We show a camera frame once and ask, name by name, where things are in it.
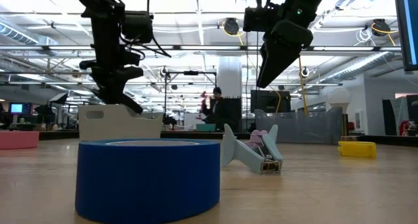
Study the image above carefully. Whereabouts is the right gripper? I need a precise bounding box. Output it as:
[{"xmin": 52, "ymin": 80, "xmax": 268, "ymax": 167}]
[{"xmin": 256, "ymin": 18, "xmax": 315, "ymax": 89}]

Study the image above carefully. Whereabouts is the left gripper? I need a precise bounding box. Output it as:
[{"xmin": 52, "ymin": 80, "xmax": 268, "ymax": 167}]
[{"xmin": 80, "ymin": 16, "xmax": 145, "ymax": 116}]

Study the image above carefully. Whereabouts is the pink tape roll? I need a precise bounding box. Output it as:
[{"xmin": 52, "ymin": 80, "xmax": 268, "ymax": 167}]
[{"xmin": 0, "ymin": 131, "xmax": 40, "ymax": 150}]

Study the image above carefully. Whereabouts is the yellow staple remover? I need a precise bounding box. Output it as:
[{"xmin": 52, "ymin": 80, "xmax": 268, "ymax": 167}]
[{"xmin": 337, "ymin": 140, "xmax": 378, "ymax": 159}]

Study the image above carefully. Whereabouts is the grey-blue staple remover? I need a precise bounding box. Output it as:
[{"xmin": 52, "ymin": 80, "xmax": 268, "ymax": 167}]
[{"xmin": 221, "ymin": 123, "xmax": 284, "ymax": 175}]

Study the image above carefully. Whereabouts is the dark blue tape roll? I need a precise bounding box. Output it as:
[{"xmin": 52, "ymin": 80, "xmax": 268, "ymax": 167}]
[{"xmin": 74, "ymin": 138, "xmax": 221, "ymax": 224}]

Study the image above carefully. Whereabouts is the black monitor back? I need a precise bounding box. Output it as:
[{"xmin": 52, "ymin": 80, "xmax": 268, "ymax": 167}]
[{"xmin": 250, "ymin": 89, "xmax": 292, "ymax": 114}]

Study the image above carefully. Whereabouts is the pale translucent storage bin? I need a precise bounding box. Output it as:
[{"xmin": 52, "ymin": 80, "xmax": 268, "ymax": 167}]
[{"xmin": 77, "ymin": 104, "xmax": 164, "ymax": 142}]

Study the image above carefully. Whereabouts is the white pillar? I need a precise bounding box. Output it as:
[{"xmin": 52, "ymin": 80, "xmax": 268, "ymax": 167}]
[{"xmin": 217, "ymin": 56, "xmax": 243, "ymax": 99}]

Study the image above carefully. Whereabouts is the black studio light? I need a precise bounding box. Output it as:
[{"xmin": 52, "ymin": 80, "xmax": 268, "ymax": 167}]
[{"xmin": 48, "ymin": 91, "xmax": 69, "ymax": 106}]

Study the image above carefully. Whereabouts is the black cabinet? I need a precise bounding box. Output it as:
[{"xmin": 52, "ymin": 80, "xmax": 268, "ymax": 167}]
[{"xmin": 208, "ymin": 97, "xmax": 243, "ymax": 133}]

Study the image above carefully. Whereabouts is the smoky grey storage bin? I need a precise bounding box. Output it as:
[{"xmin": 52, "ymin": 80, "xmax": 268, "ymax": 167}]
[{"xmin": 254, "ymin": 106, "xmax": 343, "ymax": 145}]

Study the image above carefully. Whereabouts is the silver white clip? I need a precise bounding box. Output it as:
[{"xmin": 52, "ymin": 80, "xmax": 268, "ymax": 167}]
[{"xmin": 249, "ymin": 129, "xmax": 269, "ymax": 150}]

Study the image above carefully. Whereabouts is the person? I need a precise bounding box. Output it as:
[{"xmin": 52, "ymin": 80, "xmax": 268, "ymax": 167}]
[{"xmin": 199, "ymin": 86, "xmax": 231, "ymax": 133}]

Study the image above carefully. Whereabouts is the teal box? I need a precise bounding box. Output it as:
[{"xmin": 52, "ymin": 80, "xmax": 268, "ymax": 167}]
[{"xmin": 195, "ymin": 123, "xmax": 217, "ymax": 133}]

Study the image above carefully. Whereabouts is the distant blue screen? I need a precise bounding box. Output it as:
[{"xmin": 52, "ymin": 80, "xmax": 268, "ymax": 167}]
[{"xmin": 8, "ymin": 102, "xmax": 33, "ymax": 116}]

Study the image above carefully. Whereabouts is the computer monitor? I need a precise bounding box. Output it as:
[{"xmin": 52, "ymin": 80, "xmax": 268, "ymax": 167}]
[{"xmin": 393, "ymin": 0, "xmax": 418, "ymax": 72}]

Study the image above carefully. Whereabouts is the yellow cable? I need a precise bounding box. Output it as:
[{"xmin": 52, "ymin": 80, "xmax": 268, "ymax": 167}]
[{"xmin": 297, "ymin": 56, "xmax": 310, "ymax": 116}]

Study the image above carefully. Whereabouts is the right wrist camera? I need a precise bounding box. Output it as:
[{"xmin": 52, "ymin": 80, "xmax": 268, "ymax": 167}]
[{"xmin": 242, "ymin": 6, "xmax": 278, "ymax": 33}]

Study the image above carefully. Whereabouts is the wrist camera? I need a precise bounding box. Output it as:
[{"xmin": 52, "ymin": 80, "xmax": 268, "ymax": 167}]
[
  {"xmin": 121, "ymin": 10, "xmax": 154, "ymax": 44},
  {"xmin": 242, "ymin": 6, "xmax": 278, "ymax": 33}
]

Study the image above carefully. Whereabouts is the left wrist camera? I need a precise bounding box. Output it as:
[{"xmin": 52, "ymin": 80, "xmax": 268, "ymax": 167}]
[{"xmin": 121, "ymin": 10, "xmax": 154, "ymax": 44}]

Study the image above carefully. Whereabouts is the black stand frame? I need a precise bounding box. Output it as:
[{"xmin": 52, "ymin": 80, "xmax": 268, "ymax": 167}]
[{"xmin": 163, "ymin": 70, "xmax": 219, "ymax": 127}]

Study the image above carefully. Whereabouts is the black aluminium table frame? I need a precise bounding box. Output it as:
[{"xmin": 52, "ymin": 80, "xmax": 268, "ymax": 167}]
[{"xmin": 38, "ymin": 129, "xmax": 418, "ymax": 145}]

